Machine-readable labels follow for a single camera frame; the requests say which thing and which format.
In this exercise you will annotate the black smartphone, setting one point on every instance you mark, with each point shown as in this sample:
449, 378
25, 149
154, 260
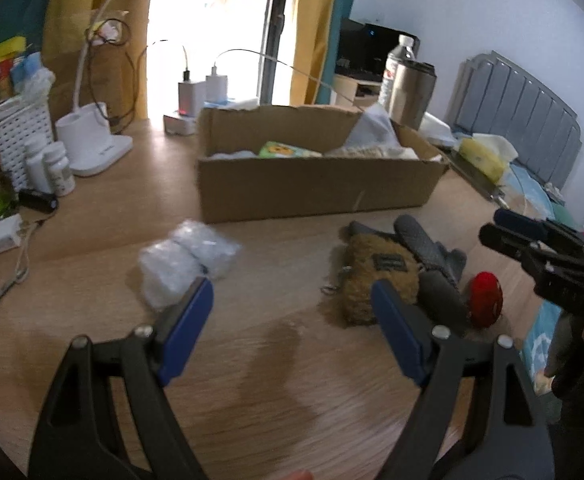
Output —
472, 180

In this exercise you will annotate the small plastic bag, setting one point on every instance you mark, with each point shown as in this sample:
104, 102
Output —
105, 31

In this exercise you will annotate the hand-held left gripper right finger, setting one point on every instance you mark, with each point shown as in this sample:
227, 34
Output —
397, 330

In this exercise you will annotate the clear water bottle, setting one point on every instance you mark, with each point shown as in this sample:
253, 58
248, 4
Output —
397, 60

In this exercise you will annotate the white desk lamp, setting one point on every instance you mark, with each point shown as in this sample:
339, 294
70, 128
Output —
91, 145

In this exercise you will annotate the blue and white pack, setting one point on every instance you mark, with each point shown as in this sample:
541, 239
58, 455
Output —
31, 72

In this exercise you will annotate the white and blue charger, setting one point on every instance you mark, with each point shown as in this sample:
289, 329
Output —
216, 87

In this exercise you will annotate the brown plush pouch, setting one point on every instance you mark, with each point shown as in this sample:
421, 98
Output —
367, 270

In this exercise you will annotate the white perforated basket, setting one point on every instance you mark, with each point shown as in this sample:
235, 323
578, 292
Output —
19, 130

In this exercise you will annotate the white power strip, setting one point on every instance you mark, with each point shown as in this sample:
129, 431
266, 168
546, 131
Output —
179, 124

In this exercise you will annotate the white power adapter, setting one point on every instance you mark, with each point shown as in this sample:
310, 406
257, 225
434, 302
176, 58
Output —
7, 232

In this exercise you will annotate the grey padded headboard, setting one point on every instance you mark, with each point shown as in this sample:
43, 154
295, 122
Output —
522, 110

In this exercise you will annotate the brown cardboard box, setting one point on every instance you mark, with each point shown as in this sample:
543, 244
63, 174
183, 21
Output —
297, 195

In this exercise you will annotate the white pill bottle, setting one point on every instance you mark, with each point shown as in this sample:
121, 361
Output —
60, 172
36, 167

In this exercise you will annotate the dark grey sock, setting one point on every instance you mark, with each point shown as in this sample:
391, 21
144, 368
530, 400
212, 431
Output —
442, 300

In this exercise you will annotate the light wooden side table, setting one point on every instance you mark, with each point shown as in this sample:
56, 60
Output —
354, 90

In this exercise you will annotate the wide black box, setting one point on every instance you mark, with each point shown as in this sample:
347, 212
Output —
384, 47

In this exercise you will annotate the blue printed blanket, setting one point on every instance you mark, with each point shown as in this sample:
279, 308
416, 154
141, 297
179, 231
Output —
539, 355

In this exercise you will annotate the clear plastic food container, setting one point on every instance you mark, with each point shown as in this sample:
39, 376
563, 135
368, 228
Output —
437, 127

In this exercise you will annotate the white textured cloth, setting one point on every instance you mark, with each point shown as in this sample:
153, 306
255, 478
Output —
372, 130

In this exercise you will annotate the clear white packet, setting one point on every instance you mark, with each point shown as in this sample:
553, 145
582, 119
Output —
206, 247
161, 272

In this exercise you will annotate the slim black box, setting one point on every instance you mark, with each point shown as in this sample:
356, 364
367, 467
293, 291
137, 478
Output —
353, 42

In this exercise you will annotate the dark door frame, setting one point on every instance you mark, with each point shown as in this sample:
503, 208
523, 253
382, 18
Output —
277, 25

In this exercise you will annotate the small black device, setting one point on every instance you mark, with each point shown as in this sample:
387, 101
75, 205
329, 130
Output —
37, 200

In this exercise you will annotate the yellow soft tissue pack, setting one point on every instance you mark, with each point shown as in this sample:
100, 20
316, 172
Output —
479, 157

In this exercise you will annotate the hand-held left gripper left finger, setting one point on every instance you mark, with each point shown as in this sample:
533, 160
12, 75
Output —
186, 330

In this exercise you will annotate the white soft bundle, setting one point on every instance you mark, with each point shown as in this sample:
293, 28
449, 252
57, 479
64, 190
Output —
231, 155

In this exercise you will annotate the large white charger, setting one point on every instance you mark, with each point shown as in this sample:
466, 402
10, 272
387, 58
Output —
191, 97

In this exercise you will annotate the steel tumbler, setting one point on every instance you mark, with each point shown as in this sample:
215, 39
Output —
412, 95

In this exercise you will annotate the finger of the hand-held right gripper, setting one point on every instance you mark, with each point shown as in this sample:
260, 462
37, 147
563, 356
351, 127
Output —
512, 218
497, 237

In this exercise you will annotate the bear print tissue pack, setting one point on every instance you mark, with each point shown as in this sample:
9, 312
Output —
284, 150

